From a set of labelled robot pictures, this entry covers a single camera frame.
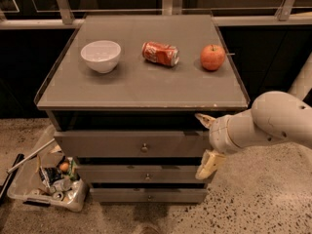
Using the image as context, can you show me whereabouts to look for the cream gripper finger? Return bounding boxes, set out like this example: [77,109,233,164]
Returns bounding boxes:
[195,150,226,180]
[195,113,215,129]

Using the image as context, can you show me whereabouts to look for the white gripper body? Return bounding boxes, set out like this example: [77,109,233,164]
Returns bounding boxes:
[209,115,241,154]

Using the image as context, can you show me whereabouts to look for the grey top drawer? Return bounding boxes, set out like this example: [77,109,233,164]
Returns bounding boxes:
[55,131,210,158]

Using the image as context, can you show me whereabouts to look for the grey drawer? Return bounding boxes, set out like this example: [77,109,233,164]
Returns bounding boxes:
[55,131,210,158]
[76,165,214,183]
[90,188,207,203]

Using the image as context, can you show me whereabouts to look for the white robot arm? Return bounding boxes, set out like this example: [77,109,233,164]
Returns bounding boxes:
[195,91,312,180]

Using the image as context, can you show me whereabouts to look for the grey drawer cabinet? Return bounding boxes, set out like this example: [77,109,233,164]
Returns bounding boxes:
[35,15,249,190]

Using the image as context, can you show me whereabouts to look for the grey bottom drawer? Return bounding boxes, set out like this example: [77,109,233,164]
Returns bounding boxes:
[90,188,207,203]

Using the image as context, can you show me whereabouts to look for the grey middle drawer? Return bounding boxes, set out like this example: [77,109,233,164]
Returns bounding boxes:
[76,165,214,183]

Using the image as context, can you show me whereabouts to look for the red apple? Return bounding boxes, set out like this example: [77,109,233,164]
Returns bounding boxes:
[200,45,226,71]

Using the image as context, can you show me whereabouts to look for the red soda can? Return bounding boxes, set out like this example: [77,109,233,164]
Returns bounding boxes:
[141,41,179,67]

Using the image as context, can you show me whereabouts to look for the white ceramic bowl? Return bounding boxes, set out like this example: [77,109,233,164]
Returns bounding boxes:
[80,40,121,73]

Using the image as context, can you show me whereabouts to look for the small orange fruit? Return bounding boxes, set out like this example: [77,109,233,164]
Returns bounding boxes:
[59,162,70,173]

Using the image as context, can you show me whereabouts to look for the clear plastic bin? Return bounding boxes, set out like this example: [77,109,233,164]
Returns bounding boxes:
[8,126,88,212]

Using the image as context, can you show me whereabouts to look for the dark snack bag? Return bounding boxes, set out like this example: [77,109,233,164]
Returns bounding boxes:
[39,167,63,187]

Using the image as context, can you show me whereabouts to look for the grey metal rod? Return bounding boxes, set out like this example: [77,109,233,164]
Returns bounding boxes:
[7,138,55,175]

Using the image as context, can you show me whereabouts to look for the black flat bar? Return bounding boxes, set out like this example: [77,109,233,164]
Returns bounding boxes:
[0,153,24,205]

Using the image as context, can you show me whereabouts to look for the metal railing frame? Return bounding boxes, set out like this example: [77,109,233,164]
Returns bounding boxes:
[0,0,312,29]

